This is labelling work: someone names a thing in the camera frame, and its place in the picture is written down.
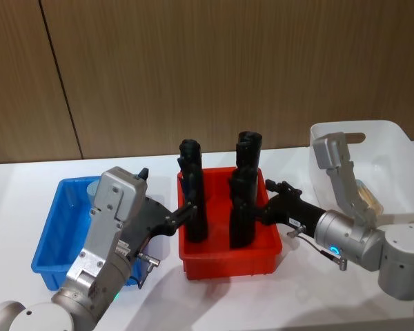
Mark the white plastic basket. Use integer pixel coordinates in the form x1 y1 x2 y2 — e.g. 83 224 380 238
309 119 414 221

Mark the black cylinder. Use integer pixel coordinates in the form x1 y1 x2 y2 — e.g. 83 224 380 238
177 138 209 243
228 142 260 250
237 130 264 208

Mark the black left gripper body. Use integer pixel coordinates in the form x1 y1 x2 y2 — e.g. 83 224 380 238
119 195 181 258

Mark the red plastic bin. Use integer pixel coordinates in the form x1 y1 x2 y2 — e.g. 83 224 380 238
177 166 284 281

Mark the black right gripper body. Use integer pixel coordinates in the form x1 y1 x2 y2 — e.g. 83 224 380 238
261 194 328 236

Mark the blue plastic bin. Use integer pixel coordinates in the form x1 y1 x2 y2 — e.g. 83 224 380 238
30 176 150 292

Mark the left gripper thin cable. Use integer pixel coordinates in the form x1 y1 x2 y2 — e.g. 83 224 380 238
132 252 161 290

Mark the yellow item in clear pack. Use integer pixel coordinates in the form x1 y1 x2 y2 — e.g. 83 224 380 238
355 180 384 214

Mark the pale grey round item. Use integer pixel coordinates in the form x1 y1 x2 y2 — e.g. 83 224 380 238
87 181 101 205

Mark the right gripper thin cable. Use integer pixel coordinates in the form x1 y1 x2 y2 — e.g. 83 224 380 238
287 225 348 272

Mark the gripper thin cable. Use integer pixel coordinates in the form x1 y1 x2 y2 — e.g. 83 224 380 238
287 225 348 272
132 252 161 290

